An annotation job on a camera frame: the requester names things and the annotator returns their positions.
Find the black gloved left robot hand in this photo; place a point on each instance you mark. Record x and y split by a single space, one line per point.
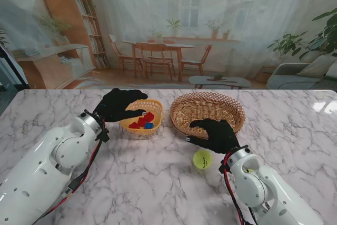
116 105

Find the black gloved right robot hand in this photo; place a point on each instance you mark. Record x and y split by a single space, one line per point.
222 136

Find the red toy block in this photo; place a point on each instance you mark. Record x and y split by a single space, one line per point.
133 126
150 116
141 123

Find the blue toy block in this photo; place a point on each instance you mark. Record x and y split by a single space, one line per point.
149 125

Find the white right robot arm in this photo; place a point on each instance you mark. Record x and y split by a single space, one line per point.
266 190

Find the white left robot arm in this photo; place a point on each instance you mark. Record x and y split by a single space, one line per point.
39 172

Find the brown wicker basket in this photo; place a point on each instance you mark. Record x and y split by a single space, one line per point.
205 106

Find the yellow plastic basket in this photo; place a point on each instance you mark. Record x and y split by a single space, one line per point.
156 106

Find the printed room scene backdrop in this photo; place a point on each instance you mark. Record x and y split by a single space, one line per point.
158 11

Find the black stand pole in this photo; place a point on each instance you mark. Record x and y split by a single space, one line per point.
13 69

